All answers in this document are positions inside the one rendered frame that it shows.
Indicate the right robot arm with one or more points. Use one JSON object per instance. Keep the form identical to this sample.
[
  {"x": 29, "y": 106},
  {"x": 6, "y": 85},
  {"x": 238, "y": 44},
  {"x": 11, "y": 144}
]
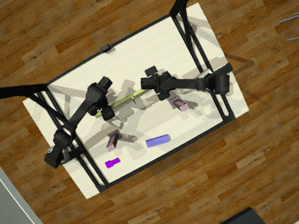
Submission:
[{"x": 95, "y": 94}]

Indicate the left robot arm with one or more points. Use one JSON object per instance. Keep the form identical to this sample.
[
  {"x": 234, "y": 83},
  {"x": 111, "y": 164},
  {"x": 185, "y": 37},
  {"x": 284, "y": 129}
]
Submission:
[{"x": 221, "y": 83}]

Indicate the purple flat block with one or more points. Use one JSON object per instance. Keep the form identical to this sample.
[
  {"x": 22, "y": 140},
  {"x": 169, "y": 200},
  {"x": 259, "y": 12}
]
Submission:
[{"x": 111, "y": 163}]

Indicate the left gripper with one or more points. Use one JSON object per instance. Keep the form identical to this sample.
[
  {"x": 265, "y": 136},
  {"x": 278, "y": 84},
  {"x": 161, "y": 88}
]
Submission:
[{"x": 151, "y": 72}]

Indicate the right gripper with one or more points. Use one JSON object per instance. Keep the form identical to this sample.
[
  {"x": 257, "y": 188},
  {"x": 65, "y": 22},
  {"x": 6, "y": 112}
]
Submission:
[{"x": 107, "y": 112}]

